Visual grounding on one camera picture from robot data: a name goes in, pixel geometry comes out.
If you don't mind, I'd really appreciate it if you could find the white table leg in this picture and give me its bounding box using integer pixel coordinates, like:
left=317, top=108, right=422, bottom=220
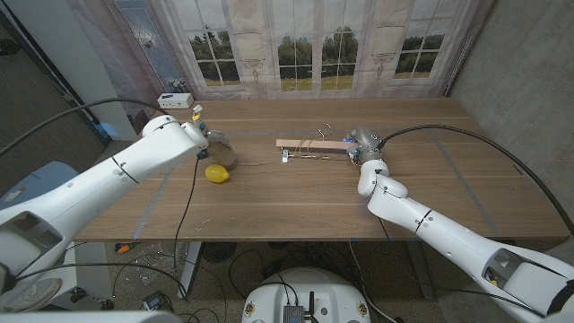
left=177, top=241, right=203, bottom=300

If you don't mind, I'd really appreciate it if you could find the thin metal rod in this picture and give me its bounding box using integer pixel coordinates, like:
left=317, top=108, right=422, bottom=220
left=289, top=153, right=349, bottom=162

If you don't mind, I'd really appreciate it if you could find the white power box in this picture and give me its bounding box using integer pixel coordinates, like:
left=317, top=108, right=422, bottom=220
left=156, top=92, right=195, bottom=110

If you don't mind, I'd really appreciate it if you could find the brown twine spool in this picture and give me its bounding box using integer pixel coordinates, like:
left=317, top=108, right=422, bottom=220
left=206, top=134, right=238, bottom=170

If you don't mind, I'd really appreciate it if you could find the printed window backdrop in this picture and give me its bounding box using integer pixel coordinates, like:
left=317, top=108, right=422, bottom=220
left=66, top=0, right=494, bottom=100

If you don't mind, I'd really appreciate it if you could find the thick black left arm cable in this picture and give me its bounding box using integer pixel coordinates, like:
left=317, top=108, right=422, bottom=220
left=0, top=97, right=171, bottom=158

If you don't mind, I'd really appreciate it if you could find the grey box on torso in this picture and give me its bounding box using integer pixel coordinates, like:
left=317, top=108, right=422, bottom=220
left=283, top=304, right=305, bottom=323

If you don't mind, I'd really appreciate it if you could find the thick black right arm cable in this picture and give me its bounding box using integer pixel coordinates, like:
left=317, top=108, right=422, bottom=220
left=378, top=124, right=574, bottom=237

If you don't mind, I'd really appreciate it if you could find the long wooden stick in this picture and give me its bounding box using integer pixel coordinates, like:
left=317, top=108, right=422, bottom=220
left=275, top=138, right=355, bottom=155

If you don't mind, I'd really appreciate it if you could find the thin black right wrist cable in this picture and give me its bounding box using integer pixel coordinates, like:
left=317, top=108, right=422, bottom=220
left=378, top=217, right=546, bottom=319

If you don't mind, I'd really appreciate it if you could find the black round fan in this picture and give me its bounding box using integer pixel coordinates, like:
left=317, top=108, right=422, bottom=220
left=200, top=241, right=238, bottom=265

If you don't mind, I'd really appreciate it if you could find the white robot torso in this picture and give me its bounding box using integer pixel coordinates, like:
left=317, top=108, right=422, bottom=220
left=241, top=267, right=372, bottom=323

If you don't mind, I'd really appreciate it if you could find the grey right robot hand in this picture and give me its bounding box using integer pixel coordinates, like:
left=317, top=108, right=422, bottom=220
left=343, top=126, right=385, bottom=165

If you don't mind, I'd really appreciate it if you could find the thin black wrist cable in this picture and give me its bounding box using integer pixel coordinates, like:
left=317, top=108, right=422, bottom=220
left=378, top=217, right=546, bottom=319
left=172, top=156, right=201, bottom=300

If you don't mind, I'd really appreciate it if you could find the brown twine thread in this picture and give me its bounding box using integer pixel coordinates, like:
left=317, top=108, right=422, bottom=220
left=237, top=123, right=335, bottom=167

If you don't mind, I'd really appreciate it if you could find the thin black left wrist cable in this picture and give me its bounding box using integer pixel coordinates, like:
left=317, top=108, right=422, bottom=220
left=172, top=156, right=201, bottom=300

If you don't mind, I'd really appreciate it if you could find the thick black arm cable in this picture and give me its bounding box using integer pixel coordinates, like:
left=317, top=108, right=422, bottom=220
left=0, top=97, right=171, bottom=158
left=378, top=124, right=574, bottom=237

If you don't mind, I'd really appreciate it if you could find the white sneaker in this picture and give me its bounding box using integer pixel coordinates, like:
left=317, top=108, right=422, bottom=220
left=0, top=277, right=64, bottom=313

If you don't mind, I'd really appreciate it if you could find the small device with screen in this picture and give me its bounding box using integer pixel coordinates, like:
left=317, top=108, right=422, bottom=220
left=143, top=293, right=174, bottom=313

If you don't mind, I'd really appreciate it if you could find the white floor cable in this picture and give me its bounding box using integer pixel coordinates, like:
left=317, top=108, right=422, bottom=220
left=347, top=241, right=398, bottom=323

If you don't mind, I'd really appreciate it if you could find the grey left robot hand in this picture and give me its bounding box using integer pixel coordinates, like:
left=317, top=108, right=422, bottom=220
left=196, top=121, right=228, bottom=161

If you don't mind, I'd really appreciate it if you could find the blue plastic bin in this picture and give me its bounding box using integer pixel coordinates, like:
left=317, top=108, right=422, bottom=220
left=0, top=161, right=82, bottom=212

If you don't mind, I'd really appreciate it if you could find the yellow lemon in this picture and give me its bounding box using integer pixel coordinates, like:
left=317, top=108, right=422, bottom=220
left=204, top=163, right=231, bottom=184

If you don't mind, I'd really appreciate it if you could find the clear plastic sheet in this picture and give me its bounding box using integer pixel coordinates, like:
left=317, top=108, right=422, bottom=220
left=134, top=244, right=186, bottom=288

